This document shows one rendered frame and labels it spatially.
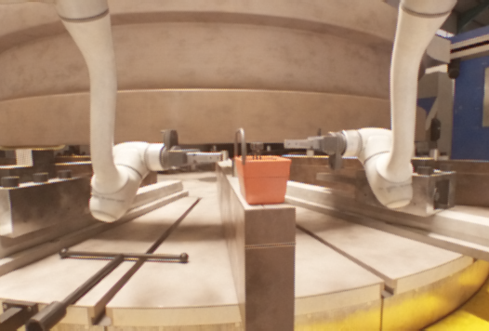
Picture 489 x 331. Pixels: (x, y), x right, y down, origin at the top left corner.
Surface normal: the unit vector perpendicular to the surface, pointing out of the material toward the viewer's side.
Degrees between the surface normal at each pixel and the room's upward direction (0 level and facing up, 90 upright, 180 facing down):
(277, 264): 90
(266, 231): 90
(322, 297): 90
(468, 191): 90
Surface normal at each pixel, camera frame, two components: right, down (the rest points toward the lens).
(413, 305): 0.36, 0.08
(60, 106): -0.22, 0.09
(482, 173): -0.60, 0.07
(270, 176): 0.14, 0.21
